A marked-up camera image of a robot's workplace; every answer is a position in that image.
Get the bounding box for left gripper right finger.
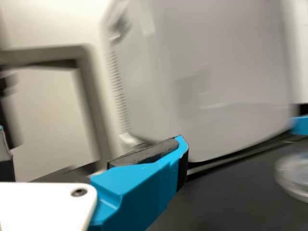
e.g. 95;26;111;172
88;134;189;231

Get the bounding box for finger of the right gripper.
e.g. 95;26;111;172
288;115;308;137

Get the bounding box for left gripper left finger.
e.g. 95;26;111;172
0;124;14;181

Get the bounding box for petri dish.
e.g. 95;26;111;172
274;154;308;201

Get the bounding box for white box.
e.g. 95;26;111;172
100;0;308;162

